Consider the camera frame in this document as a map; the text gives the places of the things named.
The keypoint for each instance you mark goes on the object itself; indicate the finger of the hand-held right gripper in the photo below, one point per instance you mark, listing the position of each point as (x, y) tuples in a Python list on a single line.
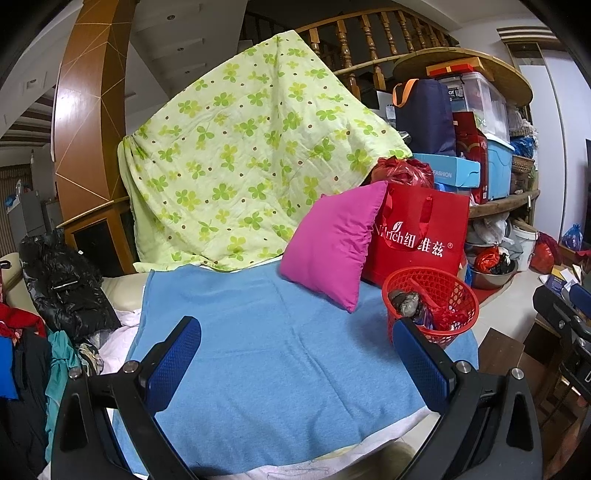
[(581, 297)]

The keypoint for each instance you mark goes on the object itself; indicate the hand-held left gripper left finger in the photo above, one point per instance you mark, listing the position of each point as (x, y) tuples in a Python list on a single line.
[(173, 364)]

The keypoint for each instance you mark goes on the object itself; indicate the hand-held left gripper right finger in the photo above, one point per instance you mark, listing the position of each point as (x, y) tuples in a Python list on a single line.
[(422, 364)]

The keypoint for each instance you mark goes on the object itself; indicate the blue plastic wrapper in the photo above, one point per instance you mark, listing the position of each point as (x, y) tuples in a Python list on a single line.
[(427, 318)]

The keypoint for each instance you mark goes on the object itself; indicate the red ribbon bow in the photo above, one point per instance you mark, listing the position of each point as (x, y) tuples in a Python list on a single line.
[(450, 318)]

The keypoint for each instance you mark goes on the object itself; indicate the dark plastic bag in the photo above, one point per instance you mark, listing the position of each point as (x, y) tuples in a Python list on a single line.
[(406, 302)]

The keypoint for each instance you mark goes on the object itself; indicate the red plastic mesh basket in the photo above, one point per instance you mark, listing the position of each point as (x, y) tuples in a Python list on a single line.
[(461, 295)]

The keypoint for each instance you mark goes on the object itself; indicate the blue plastic bag with knot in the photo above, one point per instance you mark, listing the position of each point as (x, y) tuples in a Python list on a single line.
[(571, 237)]

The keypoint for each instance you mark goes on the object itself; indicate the white sheet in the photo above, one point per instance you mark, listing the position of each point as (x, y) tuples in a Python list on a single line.
[(120, 332)]

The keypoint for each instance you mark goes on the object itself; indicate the brown cardboard box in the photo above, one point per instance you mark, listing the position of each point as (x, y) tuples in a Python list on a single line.
[(501, 350)]

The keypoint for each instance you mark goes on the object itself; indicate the white bucket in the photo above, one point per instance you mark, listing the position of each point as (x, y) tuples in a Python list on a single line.
[(524, 249)]

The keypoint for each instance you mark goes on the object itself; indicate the beige sofa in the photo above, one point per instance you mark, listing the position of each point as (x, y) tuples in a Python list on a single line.
[(122, 290)]

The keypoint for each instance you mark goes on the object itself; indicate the metal basin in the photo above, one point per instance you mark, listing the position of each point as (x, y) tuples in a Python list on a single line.
[(485, 279)]

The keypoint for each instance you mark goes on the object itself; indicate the small red plastic bag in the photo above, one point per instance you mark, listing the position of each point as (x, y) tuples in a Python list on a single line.
[(487, 261)]

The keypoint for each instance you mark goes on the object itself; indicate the blue blanket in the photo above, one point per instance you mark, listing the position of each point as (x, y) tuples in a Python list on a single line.
[(277, 350)]

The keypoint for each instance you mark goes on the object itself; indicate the teal cloth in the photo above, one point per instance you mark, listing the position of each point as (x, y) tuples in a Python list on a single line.
[(60, 355)]

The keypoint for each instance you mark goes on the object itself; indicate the white plastic bag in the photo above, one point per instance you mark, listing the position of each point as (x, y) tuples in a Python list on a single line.
[(491, 228)]

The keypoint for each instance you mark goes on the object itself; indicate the black puffer jacket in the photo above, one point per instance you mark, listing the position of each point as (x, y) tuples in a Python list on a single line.
[(69, 295)]

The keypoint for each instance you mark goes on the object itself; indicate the wooden cabinet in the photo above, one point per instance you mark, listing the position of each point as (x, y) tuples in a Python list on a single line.
[(123, 240)]

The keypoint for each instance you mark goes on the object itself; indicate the red tote bag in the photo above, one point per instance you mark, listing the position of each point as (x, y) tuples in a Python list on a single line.
[(415, 221)]

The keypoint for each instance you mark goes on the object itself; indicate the wicker basket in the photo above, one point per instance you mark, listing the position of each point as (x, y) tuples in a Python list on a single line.
[(521, 164)]

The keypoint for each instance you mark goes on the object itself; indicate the magenta pillow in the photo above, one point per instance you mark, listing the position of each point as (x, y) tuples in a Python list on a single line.
[(332, 244)]

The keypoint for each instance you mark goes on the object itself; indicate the black garment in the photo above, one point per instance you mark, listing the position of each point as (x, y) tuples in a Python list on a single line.
[(27, 415)]

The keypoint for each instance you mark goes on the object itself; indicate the blue plastic storage bin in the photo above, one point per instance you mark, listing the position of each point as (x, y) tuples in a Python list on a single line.
[(498, 166)]

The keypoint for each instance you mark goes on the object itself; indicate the red garment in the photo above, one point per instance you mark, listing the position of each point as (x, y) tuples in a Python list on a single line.
[(18, 318)]

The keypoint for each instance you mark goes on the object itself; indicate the blue cloth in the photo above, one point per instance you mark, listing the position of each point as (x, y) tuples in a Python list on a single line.
[(9, 369)]

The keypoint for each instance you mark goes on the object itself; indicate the light blue shoe box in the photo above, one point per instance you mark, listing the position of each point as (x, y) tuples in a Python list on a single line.
[(448, 168)]

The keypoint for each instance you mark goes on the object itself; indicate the tall red gift box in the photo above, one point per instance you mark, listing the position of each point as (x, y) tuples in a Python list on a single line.
[(468, 143)]

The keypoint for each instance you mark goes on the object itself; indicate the grey cabinet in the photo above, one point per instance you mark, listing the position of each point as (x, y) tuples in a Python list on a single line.
[(32, 212)]

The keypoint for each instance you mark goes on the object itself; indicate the clear plastic storage box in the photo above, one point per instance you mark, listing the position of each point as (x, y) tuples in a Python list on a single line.
[(485, 101)]

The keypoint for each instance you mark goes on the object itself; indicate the green clover print quilt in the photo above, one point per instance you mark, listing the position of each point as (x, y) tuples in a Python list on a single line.
[(240, 152)]

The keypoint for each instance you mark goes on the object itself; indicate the round wooden shelf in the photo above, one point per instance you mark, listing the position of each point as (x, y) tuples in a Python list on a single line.
[(503, 69)]

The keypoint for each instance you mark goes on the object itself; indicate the flat orange red box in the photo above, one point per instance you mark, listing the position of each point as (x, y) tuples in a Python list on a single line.
[(457, 68)]

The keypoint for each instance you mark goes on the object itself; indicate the wooden arch column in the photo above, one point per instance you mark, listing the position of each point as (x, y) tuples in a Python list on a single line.
[(87, 92)]

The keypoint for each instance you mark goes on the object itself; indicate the wooden stair railing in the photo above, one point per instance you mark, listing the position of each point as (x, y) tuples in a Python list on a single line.
[(344, 41)]

